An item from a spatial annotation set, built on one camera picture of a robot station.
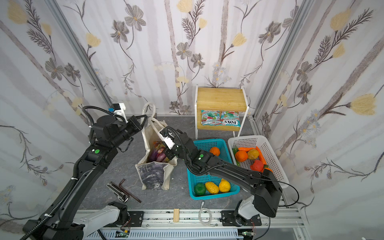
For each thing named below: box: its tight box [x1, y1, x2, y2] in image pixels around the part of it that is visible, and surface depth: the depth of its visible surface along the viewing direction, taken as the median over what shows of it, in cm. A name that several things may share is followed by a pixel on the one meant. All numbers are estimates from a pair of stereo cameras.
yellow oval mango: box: [205, 181, 219, 194], surface depth 82 cm
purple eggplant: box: [149, 149, 166, 162], surface depth 88 cm
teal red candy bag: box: [201, 109, 221, 126], surface depth 97 cm
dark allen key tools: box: [106, 178, 142, 204], surface depth 84 cm
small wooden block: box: [173, 208, 180, 223], surface depth 76 cm
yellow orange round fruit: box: [247, 148, 260, 160], surface depth 95 cm
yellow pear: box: [219, 178, 231, 193], surface depth 82 cm
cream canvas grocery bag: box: [135, 102, 178, 190], surface depth 76 cm
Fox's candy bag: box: [214, 110, 241, 127], surface depth 97 cm
